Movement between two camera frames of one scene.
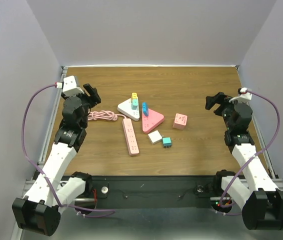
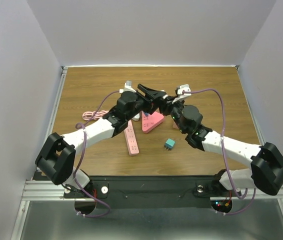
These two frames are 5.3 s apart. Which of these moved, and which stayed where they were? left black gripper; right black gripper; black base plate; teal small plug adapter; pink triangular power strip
Moved: right black gripper; teal small plug adapter; left black gripper
Stayed: black base plate; pink triangular power strip
